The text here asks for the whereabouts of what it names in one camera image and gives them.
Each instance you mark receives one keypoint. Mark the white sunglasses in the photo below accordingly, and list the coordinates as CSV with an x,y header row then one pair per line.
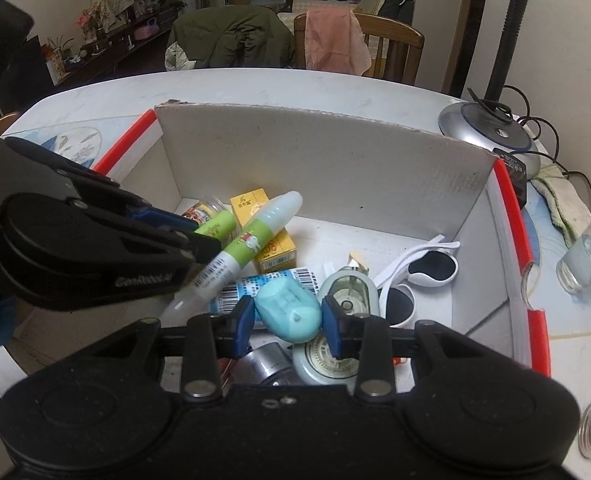
x,y
432,264

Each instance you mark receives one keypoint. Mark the silver white roll tin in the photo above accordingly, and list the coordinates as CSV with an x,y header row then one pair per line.
x,y
268,365

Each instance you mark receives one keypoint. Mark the pink cloth on chair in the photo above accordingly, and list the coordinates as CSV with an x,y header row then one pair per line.
x,y
334,42

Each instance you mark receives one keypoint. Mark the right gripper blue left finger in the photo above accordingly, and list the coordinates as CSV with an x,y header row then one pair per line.
x,y
209,338

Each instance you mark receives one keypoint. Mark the black power adapter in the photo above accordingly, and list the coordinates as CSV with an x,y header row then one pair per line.
x,y
517,173

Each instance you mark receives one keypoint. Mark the yellow small carton box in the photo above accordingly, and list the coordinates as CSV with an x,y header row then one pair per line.
x,y
263,232

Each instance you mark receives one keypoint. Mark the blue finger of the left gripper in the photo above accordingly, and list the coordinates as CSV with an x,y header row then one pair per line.
x,y
204,248
160,219

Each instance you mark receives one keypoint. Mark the white puffy garment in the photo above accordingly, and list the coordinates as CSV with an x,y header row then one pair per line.
x,y
175,58

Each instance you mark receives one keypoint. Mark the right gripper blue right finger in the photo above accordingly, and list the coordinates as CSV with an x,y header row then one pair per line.
x,y
365,338

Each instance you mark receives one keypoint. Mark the clear drinking glass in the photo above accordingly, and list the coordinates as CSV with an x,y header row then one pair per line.
x,y
574,268

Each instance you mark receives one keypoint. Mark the olive green jacket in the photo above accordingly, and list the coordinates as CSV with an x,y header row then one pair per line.
x,y
234,36

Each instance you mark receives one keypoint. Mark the teal small eraser case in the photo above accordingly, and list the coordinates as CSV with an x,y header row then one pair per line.
x,y
288,310

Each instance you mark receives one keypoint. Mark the wooden chair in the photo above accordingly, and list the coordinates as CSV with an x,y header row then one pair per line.
x,y
395,48

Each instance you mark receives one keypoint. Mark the green glue pen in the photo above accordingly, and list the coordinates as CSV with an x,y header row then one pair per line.
x,y
195,297

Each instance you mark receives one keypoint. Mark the red white cardboard box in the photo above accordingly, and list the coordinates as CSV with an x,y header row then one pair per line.
x,y
368,185

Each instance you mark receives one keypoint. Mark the round white dial timer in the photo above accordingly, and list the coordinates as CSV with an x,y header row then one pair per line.
x,y
315,365

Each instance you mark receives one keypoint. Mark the grey desk lamp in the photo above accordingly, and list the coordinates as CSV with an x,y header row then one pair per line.
x,y
487,122

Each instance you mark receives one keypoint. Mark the white green cloth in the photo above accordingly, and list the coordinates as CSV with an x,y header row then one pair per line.
x,y
567,211

